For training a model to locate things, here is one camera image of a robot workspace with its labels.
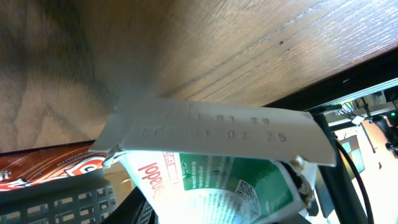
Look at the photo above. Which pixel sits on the red chocolate bar wrapper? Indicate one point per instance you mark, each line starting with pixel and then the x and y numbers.
pixel 32 168

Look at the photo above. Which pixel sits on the white green-labelled box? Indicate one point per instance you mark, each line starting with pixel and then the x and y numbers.
pixel 212 163

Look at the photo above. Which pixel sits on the grey plastic basket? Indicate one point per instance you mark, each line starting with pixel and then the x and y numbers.
pixel 87 198

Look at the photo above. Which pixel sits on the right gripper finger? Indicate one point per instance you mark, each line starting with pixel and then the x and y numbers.
pixel 134 209

